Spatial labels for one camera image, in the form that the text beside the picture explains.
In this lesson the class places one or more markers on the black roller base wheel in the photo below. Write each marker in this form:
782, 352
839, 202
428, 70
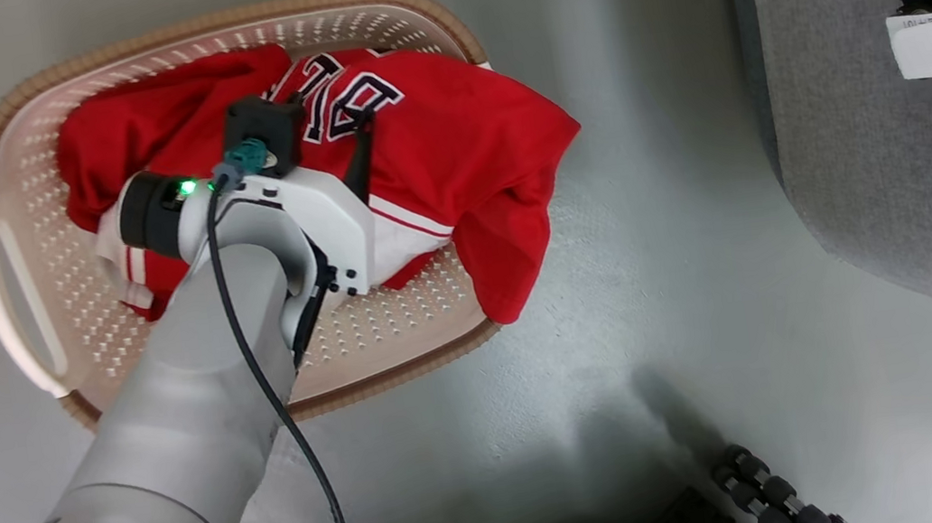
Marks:
777, 496

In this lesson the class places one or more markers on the red baseball jersey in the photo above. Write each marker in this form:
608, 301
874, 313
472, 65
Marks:
466, 134

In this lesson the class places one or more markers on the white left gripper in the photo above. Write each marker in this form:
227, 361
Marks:
333, 225

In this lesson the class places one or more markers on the beige perforated laundry basket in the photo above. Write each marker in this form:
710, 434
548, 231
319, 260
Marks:
402, 325

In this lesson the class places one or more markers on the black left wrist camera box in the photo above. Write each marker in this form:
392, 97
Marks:
262, 130

